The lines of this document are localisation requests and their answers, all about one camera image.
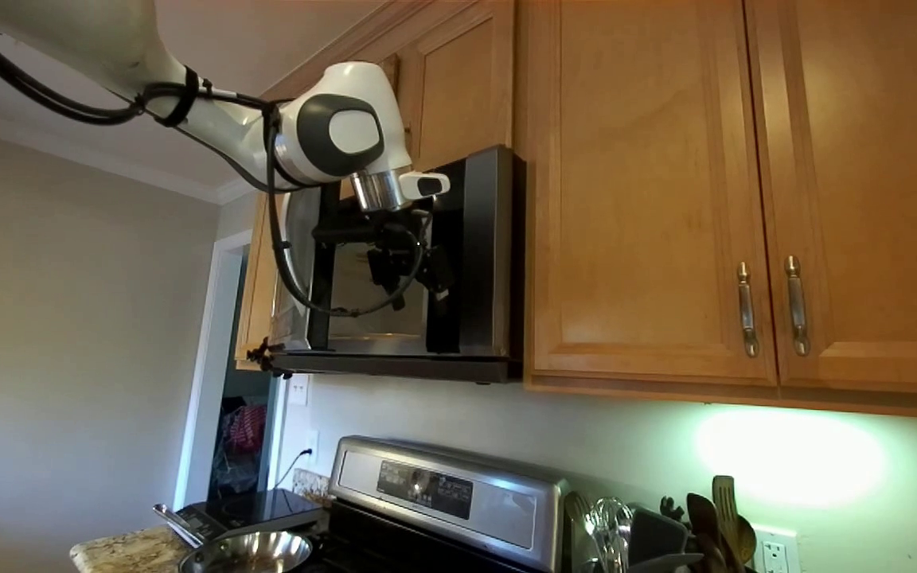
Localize wooden spoon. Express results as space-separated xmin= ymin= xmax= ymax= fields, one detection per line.
xmin=711 ymin=471 xmax=744 ymax=544

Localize black velcro strap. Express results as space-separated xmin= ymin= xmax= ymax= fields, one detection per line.
xmin=137 ymin=67 xmax=205 ymax=126

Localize white door frame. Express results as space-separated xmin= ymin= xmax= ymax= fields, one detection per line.
xmin=170 ymin=227 xmax=254 ymax=512

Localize wrist mounted camera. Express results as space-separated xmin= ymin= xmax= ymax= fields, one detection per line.
xmin=400 ymin=169 xmax=452 ymax=200

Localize wooden cabinet with tripod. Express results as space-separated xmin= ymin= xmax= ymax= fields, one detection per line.
xmin=233 ymin=191 xmax=284 ymax=377

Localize steel bowl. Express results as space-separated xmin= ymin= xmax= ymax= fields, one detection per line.
xmin=188 ymin=525 xmax=318 ymax=573

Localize glass jars on counter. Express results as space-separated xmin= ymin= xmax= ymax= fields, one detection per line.
xmin=581 ymin=494 xmax=636 ymax=573

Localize stainless steel microwave body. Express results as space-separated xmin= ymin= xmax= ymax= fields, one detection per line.
xmin=265 ymin=142 xmax=530 ymax=385

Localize thin black power cord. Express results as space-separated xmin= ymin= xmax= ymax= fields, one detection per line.
xmin=272 ymin=442 xmax=318 ymax=497

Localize stainless steel stove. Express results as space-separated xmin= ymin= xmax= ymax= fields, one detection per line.
xmin=160 ymin=432 xmax=572 ymax=573

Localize black spatula utensil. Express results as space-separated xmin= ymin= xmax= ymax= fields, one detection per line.
xmin=628 ymin=507 xmax=695 ymax=573

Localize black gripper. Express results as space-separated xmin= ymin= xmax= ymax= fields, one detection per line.
xmin=364 ymin=206 xmax=452 ymax=301

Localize silver cabinet handle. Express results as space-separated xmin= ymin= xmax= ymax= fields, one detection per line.
xmin=781 ymin=251 xmax=813 ymax=361
xmin=731 ymin=259 xmax=760 ymax=364

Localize red pink background object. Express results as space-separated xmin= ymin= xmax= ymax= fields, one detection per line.
xmin=218 ymin=399 xmax=272 ymax=471

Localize white wall switch plate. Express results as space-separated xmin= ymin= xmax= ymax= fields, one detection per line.
xmin=284 ymin=373 xmax=311 ymax=410

